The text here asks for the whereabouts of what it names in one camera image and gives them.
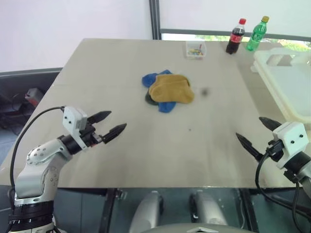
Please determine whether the white plastic bin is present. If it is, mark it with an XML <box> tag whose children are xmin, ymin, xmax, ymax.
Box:
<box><xmin>250</xmin><ymin>47</ymin><xmax>311</xmax><ymax>125</ymax></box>

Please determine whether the green soda bottle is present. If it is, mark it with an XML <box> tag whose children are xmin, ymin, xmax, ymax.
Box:
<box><xmin>245</xmin><ymin>16</ymin><xmax>271</xmax><ymax>52</ymax></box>

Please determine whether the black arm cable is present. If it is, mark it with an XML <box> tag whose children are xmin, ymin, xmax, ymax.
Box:
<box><xmin>254</xmin><ymin>149</ymin><xmax>311</xmax><ymax>233</ymax></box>
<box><xmin>9</xmin><ymin>105</ymin><xmax>67</xmax><ymax>197</ymax></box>

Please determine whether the black table frame leg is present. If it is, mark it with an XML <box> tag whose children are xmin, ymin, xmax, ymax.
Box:
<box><xmin>239</xmin><ymin>188</ymin><xmax>259</xmax><ymax>233</ymax></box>
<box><xmin>101</xmin><ymin>188</ymin><xmax>123</xmax><ymax>233</ymax></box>

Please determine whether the clear box with colourful bits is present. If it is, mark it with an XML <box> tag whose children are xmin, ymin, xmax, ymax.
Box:
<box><xmin>185</xmin><ymin>40</ymin><xmax>208</xmax><ymax>60</ymax></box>

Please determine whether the grey robot torso edge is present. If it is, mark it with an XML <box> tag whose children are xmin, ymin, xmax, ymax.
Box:
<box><xmin>150</xmin><ymin>222</ymin><xmax>245</xmax><ymax>233</ymax></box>

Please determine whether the dark green sock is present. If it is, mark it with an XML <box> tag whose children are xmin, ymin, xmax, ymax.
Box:
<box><xmin>144</xmin><ymin>92</ymin><xmax>159</xmax><ymax>107</ymax></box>

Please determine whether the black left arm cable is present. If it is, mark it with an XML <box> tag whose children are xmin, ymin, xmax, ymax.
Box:
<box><xmin>9</xmin><ymin>105</ymin><xmax>67</xmax><ymax>197</ymax></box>

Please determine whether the blue sock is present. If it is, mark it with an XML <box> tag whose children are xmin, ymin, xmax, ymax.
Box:
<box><xmin>141</xmin><ymin>69</ymin><xmax>173</xmax><ymax>89</ymax></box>
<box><xmin>157</xmin><ymin>101</ymin><xmax>178</xmax><ymax>114</ymax></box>

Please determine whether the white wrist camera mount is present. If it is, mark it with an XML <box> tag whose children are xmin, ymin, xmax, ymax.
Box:
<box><xmin>62</xmin><ymin>106</ymin><xmax>88</xmax><ymax>149</ymax></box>
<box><xmin>272</xmin><ymin>121</ymin><xmax>310</xmax><ymax>169</ymax></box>

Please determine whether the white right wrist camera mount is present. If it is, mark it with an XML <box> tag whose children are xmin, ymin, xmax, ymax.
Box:
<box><xmin>272</xmin><ymin>121</ymin><xmax>310</xmax><ymax>169</ymax></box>

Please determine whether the dark window frame post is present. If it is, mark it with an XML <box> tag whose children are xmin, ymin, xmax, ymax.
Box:
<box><xmin>148</xmin><ymin>0</ymin><xmax>163</xmax><ymax>40</ymax></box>

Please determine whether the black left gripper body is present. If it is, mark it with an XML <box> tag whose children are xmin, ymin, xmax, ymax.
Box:
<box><xmin>79</xmin><ymin>120</ymin><xmax>107</xmax><ymax>148</ymax></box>

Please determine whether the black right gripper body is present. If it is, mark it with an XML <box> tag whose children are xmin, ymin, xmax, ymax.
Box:
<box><xmin>260</xmin><ymin>139</ymin><xmax>284</xmax><ymax>162</ymax></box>

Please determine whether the grey rounded robot leg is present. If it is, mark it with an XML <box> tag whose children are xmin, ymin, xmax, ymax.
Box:
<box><xmin>128</xmin><ymin>190</ymin><xmax>164</xmax><ymax>233</ymax></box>
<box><xmin>189</xmin><ymin>190</ymin><xmax>228</xmax><ymax>233</ymax></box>

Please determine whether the cola bottle with red cap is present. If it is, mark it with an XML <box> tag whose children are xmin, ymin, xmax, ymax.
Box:
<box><xmin>225</xmin><ymin>17</ymin><xmax>247</xmax><ymax>55</ymax></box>

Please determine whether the mustard yellow sock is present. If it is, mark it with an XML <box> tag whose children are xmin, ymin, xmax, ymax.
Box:
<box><xmin>148</xmin><ymin>74</ymin><xmax>195</xmax><ymax>105</ymax></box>

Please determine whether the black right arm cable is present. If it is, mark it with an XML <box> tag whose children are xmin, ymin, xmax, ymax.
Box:
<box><xmin>254</xmin><ymin>149</ymin><xmax>311</xmax><ymax>233</ymax></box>

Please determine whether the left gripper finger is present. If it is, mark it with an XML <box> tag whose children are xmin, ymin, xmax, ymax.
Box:
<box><xmin>87</xmin><ymin>110</ymin><xmax>113</xmax><ymax>125</ymax></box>
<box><xmin>102</xmin><ymin>123</ymin><xmax>128</xmax><ymax>145</ymax></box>

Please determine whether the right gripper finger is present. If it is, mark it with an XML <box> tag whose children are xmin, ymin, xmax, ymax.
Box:
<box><xmin>259</xmin><ymin>116</ymin><xmax>282</xmax><ymax>133</ymax></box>
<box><xmin>235</xmin><ymin>132</ymin><xmax>264</xmax><ymax>162</ymax></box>

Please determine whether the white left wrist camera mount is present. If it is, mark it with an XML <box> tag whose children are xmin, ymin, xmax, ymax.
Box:
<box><xmin>62</xmin><ymin>106</ymin><xmax>88</xmax><ymax>149</ymax></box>

